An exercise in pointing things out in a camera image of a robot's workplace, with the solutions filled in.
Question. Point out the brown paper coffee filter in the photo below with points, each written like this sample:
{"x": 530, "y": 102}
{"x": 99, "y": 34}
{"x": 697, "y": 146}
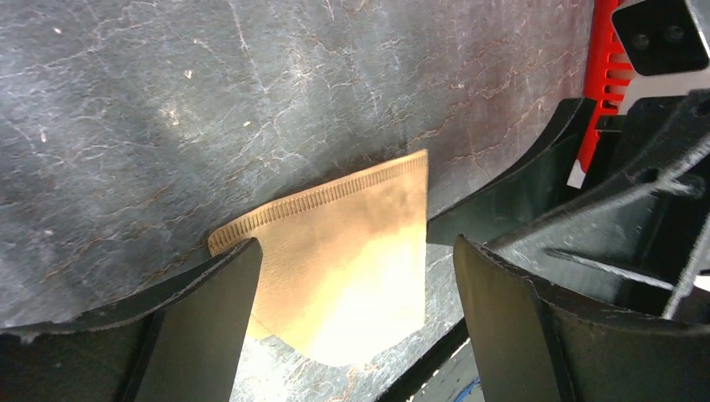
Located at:
{"x": 343, "y": 271}

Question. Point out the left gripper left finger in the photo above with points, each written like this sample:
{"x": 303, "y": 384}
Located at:
{"x": 179, "y": 340}

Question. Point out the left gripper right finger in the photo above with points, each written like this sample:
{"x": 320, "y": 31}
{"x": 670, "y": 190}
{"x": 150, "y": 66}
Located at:
{"x": 534, "y": 340}

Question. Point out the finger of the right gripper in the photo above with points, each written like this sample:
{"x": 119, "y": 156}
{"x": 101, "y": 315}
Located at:
{"x": 638, "y": 234}
{"x": 535, "y": 184}

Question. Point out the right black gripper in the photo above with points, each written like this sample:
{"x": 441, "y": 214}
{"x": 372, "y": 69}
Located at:
{"x": 664, "y": 37}

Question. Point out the red plastic basket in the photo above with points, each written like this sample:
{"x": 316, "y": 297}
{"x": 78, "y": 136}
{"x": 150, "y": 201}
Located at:
{"x": 607, "y": 76}

